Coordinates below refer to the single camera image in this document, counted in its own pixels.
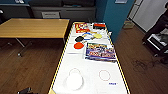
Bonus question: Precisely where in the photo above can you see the red and black flat object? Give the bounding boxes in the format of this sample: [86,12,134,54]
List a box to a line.
[92,22,107,30]

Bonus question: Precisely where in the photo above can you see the black floor cables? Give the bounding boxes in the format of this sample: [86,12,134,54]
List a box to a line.
[131,57,158,71]

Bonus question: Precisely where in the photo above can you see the yellow air hockey table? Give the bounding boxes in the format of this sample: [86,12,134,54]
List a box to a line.
[48,21,133,94]

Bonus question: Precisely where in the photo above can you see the orange round disc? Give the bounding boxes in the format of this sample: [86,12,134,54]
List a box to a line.
[73,42,85,51]

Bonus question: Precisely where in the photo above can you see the black wheeled cart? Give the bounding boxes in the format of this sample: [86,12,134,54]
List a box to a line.
[142,19,168,56]

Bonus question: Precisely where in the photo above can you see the yellow round disc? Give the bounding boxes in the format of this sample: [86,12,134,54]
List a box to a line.
[92,32,104,40]

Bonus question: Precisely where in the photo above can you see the long wooden table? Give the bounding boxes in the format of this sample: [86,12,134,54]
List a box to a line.
[0,18,71,58]

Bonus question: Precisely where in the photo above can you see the black round disc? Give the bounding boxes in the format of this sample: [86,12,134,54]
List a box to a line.
[74,35,85,43]

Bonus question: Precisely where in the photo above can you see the yellow pillar sign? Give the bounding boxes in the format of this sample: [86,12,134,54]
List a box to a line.
[114,0,128,4]

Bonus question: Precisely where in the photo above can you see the wicker basket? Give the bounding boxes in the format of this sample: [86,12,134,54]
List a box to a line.
[122,20,135,29]

